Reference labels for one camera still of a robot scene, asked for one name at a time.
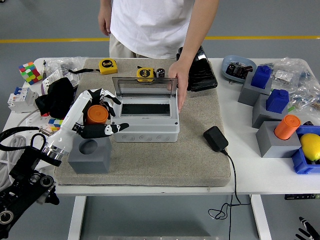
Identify yellow lemon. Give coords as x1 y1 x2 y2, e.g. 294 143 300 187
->
299 133 320 162

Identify dark electronic parts pile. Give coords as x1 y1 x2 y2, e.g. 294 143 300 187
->
225 61 254 80

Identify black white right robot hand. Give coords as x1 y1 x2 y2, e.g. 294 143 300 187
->
294 216 320 240

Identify grey block holder round hole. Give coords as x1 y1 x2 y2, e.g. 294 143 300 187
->
67 132 113 175

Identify grey-brown fabric mat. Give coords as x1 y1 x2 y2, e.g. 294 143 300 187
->
53 57 232 188

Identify small colourful puzzle cube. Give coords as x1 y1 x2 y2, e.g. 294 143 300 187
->
48 118 65 132

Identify black cloth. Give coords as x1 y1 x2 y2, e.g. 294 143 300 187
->
34 77 76 120

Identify black power adapter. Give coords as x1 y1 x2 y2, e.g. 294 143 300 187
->
202 125 230 152

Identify black adapter cord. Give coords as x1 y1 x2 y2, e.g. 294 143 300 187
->
207 148 252 240

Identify black table control panel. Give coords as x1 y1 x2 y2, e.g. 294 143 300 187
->
284 193 320 201

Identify person's left hand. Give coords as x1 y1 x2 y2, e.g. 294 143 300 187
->
167 59 189 115

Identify yellow tape measure with strap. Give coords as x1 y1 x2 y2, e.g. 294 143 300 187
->
67 58 119 76

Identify person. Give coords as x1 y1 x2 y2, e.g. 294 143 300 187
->
97 0 220 115

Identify blue block battery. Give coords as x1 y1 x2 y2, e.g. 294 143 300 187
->
250 65 273 90
265 88 290 113

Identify large colourful puzzle cube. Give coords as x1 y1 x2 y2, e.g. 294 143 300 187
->
18 61 43 86

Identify white printed label card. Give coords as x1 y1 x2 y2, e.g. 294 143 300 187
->
40 68 63 96

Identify white circuit breaker blue switch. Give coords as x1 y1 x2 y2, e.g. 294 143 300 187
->
7 86 40 114

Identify orange cylinder battery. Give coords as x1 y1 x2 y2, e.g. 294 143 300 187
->
86 104 110 126
274 114 302 141

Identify clear bags of small parts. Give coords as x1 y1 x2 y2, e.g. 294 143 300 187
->
264 56 320 113

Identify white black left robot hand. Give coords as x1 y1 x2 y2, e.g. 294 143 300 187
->
46 87 130 157

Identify blue plastic bin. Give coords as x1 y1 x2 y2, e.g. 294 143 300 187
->
290 124 320 175

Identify white grey electrical module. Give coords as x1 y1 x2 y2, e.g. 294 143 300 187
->
66 71 82 88

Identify clear bag with dark parts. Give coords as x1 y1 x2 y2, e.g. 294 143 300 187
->
46 56 88 76

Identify smoked transparent box lid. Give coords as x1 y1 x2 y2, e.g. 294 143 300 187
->
111 76 179 98

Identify light blue bowl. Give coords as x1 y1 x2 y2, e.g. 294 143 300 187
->
221 54 258 84

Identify white table leg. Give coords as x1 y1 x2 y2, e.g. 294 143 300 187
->
250 194 273 240
67 195 87 240

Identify grey plastic junction box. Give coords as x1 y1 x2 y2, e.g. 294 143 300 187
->
110 88 181 143

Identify person's right hand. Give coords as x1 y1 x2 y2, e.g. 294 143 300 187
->
97 12 112 37

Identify yellow tape measure chrome face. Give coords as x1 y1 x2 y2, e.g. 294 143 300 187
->
136 66 155 83

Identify black glossy pouch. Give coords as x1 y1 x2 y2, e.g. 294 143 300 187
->
176 45 219 92

